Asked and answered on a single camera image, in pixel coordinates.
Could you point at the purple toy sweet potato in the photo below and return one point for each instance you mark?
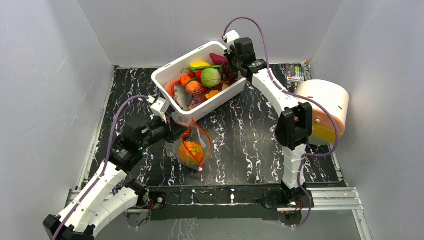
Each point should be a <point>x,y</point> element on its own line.
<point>218,59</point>

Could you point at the dark red toy meat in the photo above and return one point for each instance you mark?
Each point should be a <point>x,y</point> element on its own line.
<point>197,100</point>

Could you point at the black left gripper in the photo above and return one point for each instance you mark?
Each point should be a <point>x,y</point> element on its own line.
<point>174,130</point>

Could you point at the yellow toy lemon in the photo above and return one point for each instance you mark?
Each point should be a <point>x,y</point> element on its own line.
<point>199,64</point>

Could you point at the red toy tomato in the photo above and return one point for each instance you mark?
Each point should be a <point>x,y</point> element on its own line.
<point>199,76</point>

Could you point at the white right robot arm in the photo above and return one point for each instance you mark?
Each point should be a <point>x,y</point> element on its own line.
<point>294,125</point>

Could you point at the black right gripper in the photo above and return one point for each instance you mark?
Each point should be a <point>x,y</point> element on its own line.
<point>232,62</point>

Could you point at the grey toy fish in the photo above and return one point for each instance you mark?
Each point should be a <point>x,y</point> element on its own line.
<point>181,97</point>

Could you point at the green toy chili pepper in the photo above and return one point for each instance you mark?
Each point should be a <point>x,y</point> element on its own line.
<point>195,69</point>

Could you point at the red toy slice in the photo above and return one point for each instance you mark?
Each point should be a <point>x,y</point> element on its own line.
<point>170,86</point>

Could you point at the clear zip top bag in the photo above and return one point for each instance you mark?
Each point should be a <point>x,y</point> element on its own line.
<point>193,133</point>

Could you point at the dark toy grapes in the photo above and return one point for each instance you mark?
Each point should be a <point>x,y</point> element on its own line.
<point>227,75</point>

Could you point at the box of markers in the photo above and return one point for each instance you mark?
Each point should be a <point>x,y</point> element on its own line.
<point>297,73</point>

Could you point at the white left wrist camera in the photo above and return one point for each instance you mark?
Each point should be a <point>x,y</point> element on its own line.
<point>159,107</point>

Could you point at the white cylindrical drum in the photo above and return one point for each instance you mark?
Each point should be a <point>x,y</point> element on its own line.
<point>335,99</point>

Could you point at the orange toy pineapple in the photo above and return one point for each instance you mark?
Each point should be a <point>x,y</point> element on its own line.
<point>191,153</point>

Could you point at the green toy cabbage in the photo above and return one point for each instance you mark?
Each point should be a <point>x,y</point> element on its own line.
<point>210,78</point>

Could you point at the peach toy fruit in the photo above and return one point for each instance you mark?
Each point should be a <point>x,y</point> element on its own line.
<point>193,87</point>

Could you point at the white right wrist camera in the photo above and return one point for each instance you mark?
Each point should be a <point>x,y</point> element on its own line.
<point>231,35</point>

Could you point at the yellow orange toy piece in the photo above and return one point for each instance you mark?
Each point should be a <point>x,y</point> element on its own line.
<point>212,94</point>

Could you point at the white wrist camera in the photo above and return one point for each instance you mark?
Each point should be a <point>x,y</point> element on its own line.
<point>231,35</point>
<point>159,107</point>

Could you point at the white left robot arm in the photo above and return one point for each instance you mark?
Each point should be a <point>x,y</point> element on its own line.
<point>91,211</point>

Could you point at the orange toy carrot piece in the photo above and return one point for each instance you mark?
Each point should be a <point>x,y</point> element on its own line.
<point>184,80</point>

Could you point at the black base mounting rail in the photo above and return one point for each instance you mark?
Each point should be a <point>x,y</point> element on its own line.
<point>252,201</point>

